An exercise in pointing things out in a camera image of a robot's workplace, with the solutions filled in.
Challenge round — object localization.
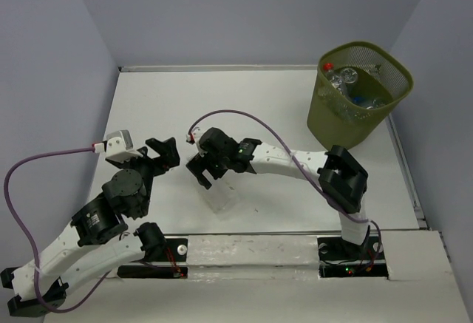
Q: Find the blue label water bottle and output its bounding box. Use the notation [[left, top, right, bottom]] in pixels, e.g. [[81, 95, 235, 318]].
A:
[[351, 96, 367, 107]]

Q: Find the purple camera cable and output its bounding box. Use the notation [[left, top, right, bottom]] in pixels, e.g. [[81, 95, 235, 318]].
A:
[[188, 109, 383, 274], [4, 146, 123, 313]]

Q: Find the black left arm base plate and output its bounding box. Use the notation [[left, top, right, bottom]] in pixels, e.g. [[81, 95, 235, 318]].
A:
[[116, 237, 188, 279]]

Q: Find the clear ribbed water bottle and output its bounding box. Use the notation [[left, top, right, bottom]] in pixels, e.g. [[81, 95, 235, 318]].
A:
[[338, 67, 358, 86]]

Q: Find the green mesh waste bin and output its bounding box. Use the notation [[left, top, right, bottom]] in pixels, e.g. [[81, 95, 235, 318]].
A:
[[307, 41, 414, 149]]

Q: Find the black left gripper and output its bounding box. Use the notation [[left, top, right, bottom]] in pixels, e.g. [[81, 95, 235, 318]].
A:
[[109, 137, 182, 216]]

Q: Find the square clear plastic bottle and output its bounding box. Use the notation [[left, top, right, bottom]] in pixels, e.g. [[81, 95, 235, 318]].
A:
[[201, 180, 240, 214]]

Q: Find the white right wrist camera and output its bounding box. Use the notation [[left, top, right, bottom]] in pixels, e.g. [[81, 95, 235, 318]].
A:
[[186, 126, 205, 155]]

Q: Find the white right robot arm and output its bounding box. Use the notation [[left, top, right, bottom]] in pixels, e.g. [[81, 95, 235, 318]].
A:
[[186, 127, 370, 258]]

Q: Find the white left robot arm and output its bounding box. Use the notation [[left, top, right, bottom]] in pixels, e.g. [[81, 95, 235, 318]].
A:
[[1, 131, 185, 318]]

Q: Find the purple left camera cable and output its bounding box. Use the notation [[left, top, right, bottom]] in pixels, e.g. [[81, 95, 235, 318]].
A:
[[4, 146, 123, 313]]

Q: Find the red cap clear bottle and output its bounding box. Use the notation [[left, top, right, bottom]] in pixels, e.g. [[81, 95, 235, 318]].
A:
[[322, 63, 349, 97]]

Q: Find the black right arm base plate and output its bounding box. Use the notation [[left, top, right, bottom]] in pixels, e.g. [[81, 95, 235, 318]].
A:
[[318, 237, 389, 279]]

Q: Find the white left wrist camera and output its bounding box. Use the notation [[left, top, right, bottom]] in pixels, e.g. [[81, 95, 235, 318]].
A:
[[105, 129, 136, 163]]

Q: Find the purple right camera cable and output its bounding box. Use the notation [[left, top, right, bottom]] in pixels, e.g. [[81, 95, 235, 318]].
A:
[[188, 109, 383, 274]]

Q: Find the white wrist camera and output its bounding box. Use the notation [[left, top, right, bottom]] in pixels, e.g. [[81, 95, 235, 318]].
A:
[[105, 129, 136, 163], [186, 126, 205, 155]]

